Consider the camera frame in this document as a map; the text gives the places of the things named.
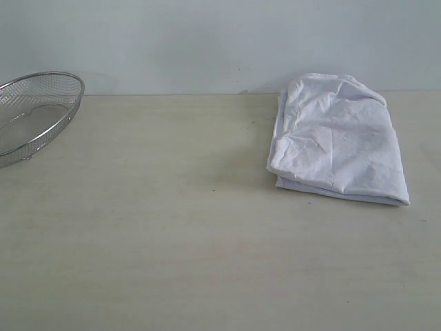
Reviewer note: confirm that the white t-shirt red print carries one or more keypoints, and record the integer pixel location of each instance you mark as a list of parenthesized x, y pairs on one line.
[(334, 136)]

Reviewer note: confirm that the metal mesh basket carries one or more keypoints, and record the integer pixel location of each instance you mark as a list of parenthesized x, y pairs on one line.
[(35, 109)]

